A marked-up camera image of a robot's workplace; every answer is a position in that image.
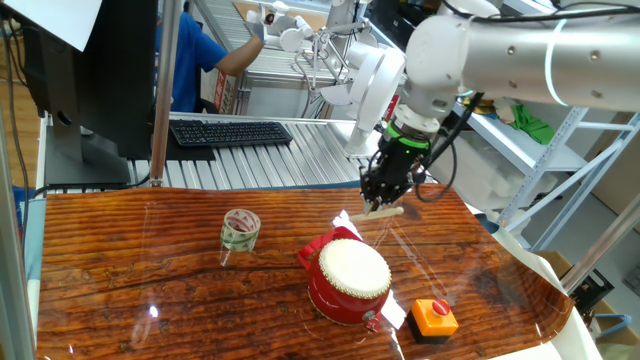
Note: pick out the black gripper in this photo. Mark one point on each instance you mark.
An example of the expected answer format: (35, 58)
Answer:
(397, 165)

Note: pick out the white drumstick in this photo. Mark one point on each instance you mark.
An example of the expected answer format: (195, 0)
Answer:
(390, 213)

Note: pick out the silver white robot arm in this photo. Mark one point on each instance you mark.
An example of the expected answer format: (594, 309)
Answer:
(525, 60)

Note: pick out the operator bare forearm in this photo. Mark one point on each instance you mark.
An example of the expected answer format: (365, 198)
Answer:
(237, 57)

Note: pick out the small red drum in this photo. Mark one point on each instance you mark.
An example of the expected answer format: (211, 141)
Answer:
(340, 300)

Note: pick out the operator gloved hand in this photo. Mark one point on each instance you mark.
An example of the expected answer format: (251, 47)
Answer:
(262, 27)

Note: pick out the white foam packing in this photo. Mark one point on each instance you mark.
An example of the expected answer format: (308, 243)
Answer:
(475, 175)

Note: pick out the white haptic teleoperation device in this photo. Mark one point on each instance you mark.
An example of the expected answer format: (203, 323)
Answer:
(375, 80)

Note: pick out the yellow item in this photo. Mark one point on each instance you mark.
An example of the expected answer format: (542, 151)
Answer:
(480, 106)

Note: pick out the orange emergency stop button box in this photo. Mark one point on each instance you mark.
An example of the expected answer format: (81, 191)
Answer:
(430, 322)

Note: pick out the white metal shelf rack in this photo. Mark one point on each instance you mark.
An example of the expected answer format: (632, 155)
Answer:
(535, 172)

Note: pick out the printed packing tape roll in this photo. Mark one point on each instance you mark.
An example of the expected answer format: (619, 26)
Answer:
(240, 242)

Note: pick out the green cloth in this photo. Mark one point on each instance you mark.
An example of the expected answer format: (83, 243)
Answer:
(532, 125)

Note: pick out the black keyboard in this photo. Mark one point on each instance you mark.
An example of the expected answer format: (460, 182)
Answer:
(230, 134)

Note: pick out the small cardboard box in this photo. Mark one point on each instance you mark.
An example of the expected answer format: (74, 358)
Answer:
(555, 262)

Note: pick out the red white printed carton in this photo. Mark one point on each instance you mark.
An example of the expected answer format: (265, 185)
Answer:
(222, 92)

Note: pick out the brown wooden board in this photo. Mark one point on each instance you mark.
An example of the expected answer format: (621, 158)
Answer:
(300, 20)

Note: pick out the black desk mat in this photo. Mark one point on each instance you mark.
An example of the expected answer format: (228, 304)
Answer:
(190, 152)

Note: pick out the round metal pole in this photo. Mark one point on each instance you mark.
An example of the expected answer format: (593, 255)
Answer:
(162, 125)

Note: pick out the operator blue shirt torso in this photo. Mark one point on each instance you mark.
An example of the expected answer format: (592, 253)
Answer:
(195, 55)

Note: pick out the large cardboard box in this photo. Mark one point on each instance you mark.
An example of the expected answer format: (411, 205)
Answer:
(625, 180)

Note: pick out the wood grain table sheet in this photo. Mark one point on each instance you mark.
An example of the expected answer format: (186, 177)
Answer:
(150, 280)

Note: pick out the open cardboard box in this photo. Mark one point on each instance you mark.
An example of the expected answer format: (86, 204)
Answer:
(617, 327)

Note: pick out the black computer monitor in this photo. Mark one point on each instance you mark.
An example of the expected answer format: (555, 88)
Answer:
(115, 75)

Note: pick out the aluminium frame strut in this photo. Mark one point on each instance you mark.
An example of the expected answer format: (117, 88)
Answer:
(600, 245)

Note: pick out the black metal bracket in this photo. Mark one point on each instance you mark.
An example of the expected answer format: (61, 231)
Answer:
(592, 290)

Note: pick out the grey frame post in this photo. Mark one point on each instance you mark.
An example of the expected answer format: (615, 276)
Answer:
(12, 300)

